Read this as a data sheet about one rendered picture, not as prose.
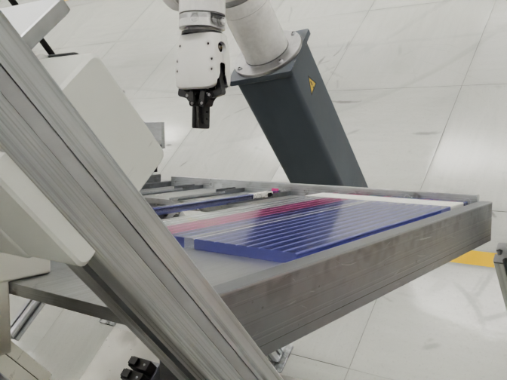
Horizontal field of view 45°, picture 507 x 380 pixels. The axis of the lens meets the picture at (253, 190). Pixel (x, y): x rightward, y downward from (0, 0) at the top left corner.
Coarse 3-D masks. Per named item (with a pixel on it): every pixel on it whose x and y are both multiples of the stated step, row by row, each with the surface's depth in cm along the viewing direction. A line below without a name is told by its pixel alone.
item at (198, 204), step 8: (208, 200) 99; (216, 200) 100; (224, 200) 102; (232, 200) 104; (240, 200) 106; (152, 208) 89; (160, 208) 90; (168, 208) 92; (176, 208) 93; (184, 208) 94; (192, 208) 96; (200, 208) 97
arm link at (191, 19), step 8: (184, 16) 110; (192, 16) 109; (200, 16) 108; (208, 16) 109; (216, 16) 110; (224, 16) 112; (184, 24) 110; (192, 24) 109; (200, 24) 109; (208, 24) 109; (216, 24) 110; (224, 24) 111
